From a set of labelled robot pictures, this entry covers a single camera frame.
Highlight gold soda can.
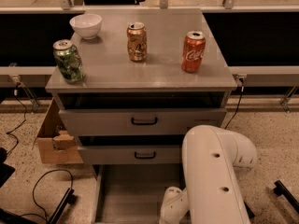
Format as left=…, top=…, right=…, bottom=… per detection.
left=127, top=22, right=147, bottom=62

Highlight grey metal railing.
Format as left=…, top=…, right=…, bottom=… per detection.
left=0, top=0, right=299, bottom=15

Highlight white bowl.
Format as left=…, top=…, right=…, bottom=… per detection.
left=69, top=13, right=102, bottom=39

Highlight cardboard box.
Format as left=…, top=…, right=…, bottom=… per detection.
left=36, top=99, right=82, bottom=164

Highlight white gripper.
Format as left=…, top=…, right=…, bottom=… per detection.
left=159, top=187, right=189, bottom=224

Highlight grey top drawer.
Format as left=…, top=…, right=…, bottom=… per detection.
left=59, top=108, right=226, bottom=136

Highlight grey bottom drawer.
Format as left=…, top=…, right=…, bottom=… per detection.
left=91, top=164, right=185, bottom=224

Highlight grey drawer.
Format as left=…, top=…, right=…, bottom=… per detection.
left=78, top=145, right=181, bottom=165
left=59, top=108, right=226, bottom=136
left=91, top=164, right=185, bottom=224

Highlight black stand leg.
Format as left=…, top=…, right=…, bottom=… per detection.
left=47, top=188, right=77, bottom=224
left=273, top=180, right=299, bottom=214

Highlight black stand leg left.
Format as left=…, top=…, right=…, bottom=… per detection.
left=47, top=188, right=77, bottom=224

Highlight red Coca-Cola can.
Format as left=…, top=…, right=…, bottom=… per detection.
left=181, top=31, right=206, bottom=73

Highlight black stand leg right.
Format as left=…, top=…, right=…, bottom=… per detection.
left=273, top=180, right=299, bottom=214

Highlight black power adapter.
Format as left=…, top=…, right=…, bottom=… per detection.
left=244, top=202, right=255, bottom=219

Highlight black cable left wall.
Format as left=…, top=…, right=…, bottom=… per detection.
left=5, top=81, right=29, bottom=156

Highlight grey middle drawer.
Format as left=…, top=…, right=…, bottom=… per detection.
left=78, top=145, right=181, bottom=165

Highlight grey drawer cabinet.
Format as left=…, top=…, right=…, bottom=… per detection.
left=45, top=8, right=238, bottom=173

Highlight green soda can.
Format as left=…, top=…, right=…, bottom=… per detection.
left=53, top=39, right=84, bottom=83

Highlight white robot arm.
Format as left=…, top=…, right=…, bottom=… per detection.
left=159, top=125, right=257, bottom=224

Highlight black cable right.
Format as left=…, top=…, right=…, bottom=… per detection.
left=223, top=81, right=246, bottom=131

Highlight black cable left floor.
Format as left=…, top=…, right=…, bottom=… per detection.
left=18, top=168, right=75, bottom=222

